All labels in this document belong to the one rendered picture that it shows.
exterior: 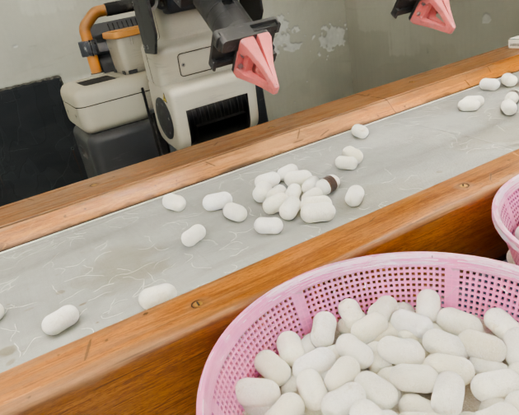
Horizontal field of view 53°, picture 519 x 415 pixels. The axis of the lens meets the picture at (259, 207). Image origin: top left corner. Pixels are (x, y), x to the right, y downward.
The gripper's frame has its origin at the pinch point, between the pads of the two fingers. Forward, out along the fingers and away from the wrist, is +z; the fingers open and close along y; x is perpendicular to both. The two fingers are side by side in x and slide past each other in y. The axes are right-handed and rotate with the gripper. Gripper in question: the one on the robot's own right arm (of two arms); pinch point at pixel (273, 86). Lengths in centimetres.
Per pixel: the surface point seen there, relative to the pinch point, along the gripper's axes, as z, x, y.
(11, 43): -153, 123, -16
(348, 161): 13.8, 1.8, 4.2
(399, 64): -90, 135, 163
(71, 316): 21.0, -4.5, -34.4
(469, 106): 10.8, 5.2, 31.8
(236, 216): 15.7, 0.3, -14.0
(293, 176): 12.6, 2.4, -3.7
